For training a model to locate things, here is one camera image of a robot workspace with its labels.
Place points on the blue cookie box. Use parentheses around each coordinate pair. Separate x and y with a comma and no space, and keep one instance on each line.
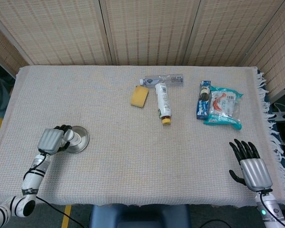
(203,107)

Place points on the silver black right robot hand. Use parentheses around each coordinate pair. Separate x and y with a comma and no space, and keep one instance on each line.
(255,175)

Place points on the dark blue-grey cloth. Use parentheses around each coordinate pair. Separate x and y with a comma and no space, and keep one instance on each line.
(0,90)

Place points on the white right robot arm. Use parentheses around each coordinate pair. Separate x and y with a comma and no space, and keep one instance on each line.
(270,210)

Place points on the clear plastic water bottle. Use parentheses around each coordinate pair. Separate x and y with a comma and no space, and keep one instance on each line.
(171,79)

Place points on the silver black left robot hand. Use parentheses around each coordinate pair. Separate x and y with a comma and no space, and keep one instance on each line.
(50,141)

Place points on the white paper cup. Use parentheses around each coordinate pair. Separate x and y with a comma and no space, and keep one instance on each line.
(73,137)

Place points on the woven bamboo screen panel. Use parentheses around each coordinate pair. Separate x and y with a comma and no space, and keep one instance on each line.
(275,54)
(228,31)
(61,31)
(2,52)
(152,31)

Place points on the yellow green scouring sponge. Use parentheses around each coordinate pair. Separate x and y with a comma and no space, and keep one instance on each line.
(139,97)

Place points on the beige waffle weave tablecloth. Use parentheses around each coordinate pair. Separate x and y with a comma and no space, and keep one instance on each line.
(156,154)

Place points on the silver metal bowl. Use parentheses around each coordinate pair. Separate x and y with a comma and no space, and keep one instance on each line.
(83,137)

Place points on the white floor device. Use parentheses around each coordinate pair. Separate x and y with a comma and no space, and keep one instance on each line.
(283,115)

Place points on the white bottle yellow cap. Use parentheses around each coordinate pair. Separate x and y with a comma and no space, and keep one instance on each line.
(164,99)

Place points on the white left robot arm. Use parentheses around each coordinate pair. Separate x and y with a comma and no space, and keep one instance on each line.
(32,178)

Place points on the teal snack bag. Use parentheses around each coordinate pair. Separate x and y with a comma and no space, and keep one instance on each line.
(225,107)

